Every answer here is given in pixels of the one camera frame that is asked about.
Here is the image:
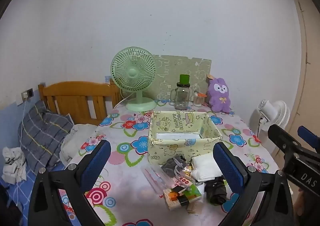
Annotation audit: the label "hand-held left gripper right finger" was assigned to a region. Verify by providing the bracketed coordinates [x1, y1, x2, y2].
[213, 142, 294, 226]

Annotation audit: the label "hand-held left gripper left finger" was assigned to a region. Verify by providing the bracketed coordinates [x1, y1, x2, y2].
[28, 139, 112, 226]

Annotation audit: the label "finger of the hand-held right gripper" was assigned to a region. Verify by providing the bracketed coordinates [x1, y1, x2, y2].
[268, 124, 304, 164]
[297, 126, 320, 153]

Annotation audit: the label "black socks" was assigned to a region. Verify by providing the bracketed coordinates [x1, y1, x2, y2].
[205, 176, 227, 205]

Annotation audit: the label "white towel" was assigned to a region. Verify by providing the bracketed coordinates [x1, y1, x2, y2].
[191, 153, 222, 182]

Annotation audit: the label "green printed tissue pack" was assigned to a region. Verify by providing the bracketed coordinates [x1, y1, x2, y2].
[164, 183, 202, 212]

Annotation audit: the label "yellow cartoon fabric storage box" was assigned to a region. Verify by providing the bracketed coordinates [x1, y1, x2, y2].
[148, 110, 223, 165]

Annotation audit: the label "person's right hand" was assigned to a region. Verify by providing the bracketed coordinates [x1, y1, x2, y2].
[294, 188, 308, 217]

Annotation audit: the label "white standing fan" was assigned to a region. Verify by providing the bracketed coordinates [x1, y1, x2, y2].
[250, 100, 291, 139]

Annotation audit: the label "white blanket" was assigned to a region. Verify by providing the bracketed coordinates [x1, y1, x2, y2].
[59, 123, 98, 164]

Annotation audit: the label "floral tablecloth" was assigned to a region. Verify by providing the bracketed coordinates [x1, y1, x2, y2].
[60, 100, 293, 226]

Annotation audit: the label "cartoon printed packet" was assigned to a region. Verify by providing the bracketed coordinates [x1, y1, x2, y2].
[179, 166, 198, 187]

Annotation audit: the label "grey sock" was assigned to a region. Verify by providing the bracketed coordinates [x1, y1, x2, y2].
[161, 155, 187, 179]

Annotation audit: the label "grey plaid pillow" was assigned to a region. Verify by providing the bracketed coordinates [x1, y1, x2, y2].
[20, 101, 74, 174]

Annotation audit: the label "clear plastic bag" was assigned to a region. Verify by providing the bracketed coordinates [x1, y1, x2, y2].
[141, 163, 176, 193]

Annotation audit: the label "wooden bed headboard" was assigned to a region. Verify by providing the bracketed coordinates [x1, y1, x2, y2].
[38, 81, 123, 126]

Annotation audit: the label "purple plush bunny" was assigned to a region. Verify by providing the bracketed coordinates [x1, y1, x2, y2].
[206, 75, 231, 113]

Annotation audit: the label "small cotton swab jar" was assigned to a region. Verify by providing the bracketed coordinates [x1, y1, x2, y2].
[193, 91, 207, 107]

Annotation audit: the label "blue bed sheet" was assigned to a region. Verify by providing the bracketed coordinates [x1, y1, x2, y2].
[5, 161, 75, 226]

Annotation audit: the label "crumpled grey white cloth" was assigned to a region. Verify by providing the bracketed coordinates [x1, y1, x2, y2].
[2, 146, 27, 184]

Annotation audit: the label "glass mug jar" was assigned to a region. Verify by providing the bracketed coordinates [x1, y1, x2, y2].
[170, 82, 193, 111]

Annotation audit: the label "green desk fan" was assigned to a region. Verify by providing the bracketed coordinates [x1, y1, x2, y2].
[110, 47, 157, 112]

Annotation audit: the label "green patterned board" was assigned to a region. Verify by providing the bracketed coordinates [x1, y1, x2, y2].
[153, 54, 212, 103]

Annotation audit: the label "green fan white cable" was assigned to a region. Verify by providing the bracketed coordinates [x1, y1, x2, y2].
[112, 90, 131, 110]

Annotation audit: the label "wall socket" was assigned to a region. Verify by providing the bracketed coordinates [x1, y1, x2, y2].
[15, 88, 34, 106]

